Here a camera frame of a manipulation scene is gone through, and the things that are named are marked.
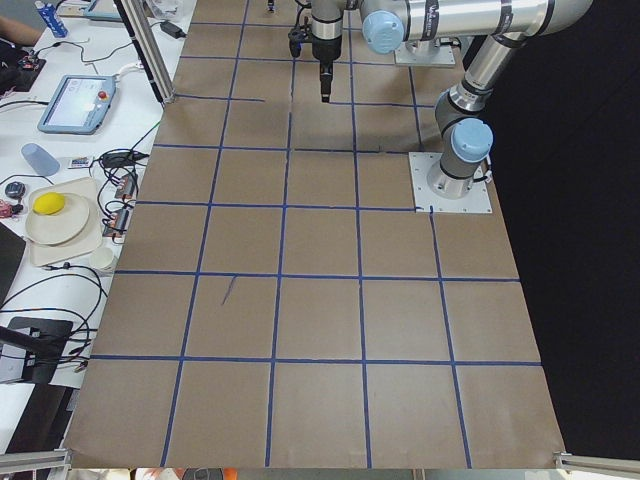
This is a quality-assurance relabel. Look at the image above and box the beige plate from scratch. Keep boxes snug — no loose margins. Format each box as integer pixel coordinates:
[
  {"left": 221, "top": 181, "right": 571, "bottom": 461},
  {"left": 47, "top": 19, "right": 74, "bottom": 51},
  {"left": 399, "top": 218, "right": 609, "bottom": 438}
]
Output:
[{"left": 25, "top": 194, "right": 90, "bottom": 245}]

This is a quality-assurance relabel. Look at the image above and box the black camera stand base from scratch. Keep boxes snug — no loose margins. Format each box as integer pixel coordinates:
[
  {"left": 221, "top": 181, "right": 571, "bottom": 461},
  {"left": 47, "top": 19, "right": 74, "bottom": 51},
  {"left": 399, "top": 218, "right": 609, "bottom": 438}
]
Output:
[{"left": 1, "top": 316, "right": 73, "bottom": 384}]

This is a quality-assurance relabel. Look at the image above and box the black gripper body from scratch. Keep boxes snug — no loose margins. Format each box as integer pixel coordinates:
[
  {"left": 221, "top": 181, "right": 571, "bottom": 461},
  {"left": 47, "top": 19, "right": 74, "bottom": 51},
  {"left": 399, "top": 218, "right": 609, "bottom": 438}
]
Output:
[{"left": 311, "top": 35, "right": 342, "bottom": 80}]

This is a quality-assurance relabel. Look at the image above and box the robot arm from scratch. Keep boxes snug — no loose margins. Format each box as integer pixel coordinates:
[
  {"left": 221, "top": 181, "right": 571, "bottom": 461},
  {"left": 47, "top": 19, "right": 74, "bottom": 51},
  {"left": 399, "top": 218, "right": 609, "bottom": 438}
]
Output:
[
  {"left": 310, "top": 1, "right": 461, "bottom": 103},
  {"left": 359, "top": 0, "right": 592, "bottom": 199}
]

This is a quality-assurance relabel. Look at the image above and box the blue teach pendant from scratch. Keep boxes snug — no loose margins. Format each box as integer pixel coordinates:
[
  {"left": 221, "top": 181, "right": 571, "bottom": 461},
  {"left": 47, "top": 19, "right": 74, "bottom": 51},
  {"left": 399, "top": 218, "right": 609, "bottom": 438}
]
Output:
[
  {"left": 83, "top": 0, "right": 121, "bottom": 22},
  {"left": 37, "top": 75, "right": 117, "bottom": 135}
]

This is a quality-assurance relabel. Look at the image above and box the white paper cup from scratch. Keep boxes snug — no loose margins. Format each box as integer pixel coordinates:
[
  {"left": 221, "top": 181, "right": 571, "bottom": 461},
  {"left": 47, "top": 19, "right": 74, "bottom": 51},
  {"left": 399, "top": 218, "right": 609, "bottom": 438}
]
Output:
[{"left": 89, "top": 247, "right": 118, "bottom": 273}]

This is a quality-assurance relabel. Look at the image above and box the black power adapter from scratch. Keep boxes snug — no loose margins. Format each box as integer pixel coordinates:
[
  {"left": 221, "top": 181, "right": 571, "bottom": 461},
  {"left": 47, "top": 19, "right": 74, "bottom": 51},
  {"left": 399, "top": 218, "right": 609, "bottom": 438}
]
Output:
[{"left": 160, "top": 20, "right": 186, "bottom": 39}]

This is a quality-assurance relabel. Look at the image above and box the translucent blue cup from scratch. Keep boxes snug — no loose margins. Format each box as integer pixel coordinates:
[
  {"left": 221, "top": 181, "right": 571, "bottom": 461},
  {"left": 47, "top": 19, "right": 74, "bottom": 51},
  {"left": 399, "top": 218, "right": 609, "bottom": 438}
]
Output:
[{"left": 21, "top": 143, "right": 60, "bottom": 177}]

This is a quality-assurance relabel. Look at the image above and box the aluminium frame post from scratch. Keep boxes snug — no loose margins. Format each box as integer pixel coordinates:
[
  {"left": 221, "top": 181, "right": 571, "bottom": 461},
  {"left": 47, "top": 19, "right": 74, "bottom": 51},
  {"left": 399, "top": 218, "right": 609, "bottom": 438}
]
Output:
[{"left": 114, "top": 0, "right": 175, "bottom": 105}]

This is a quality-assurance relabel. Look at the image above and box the yellow lemon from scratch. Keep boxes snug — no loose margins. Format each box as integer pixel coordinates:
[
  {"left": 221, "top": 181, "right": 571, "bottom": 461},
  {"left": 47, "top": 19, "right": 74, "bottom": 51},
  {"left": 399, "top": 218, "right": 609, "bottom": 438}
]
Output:
[{"left": 32, "top": 192, "right": 66, "bottom": 215}]

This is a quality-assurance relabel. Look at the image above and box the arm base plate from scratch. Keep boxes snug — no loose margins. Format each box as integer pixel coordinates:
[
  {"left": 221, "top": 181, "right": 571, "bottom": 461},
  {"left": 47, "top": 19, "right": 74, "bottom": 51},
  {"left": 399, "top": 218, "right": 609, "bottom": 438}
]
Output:
[
  {"left": 394, "top": 39, "right": 456, "bottom": 68},
  {"left": 408, "top": 152, "right": 492, "bottom": 214}
]

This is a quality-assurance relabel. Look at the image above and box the blue water bottle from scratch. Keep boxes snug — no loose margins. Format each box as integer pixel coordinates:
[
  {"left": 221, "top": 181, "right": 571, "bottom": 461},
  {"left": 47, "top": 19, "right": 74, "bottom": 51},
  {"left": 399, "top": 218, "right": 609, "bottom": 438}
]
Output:
[{"left": 34, "top": 1, "right": 68, "bottom": 39}]

